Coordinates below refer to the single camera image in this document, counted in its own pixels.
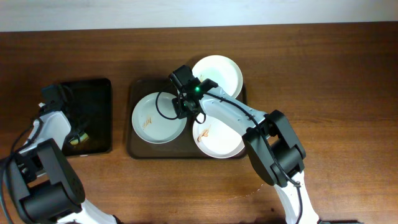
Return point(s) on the green yellow sponge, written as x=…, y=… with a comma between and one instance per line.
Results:
x=78, y=139

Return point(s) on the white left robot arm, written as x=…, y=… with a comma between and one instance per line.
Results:
x=41, y=183

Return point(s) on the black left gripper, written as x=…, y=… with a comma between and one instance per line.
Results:
x=83, y=124

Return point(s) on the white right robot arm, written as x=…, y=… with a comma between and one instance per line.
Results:
x=275, y=152

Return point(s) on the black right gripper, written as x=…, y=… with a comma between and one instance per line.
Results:
x=181, y=112

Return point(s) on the small black tray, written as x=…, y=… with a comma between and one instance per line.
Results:
x=90, y=113

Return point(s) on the large brown serving tray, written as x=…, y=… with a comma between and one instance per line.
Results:
x=183, y=147

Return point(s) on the white plate with sauce stain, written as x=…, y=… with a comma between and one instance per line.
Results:
x=150, y=126

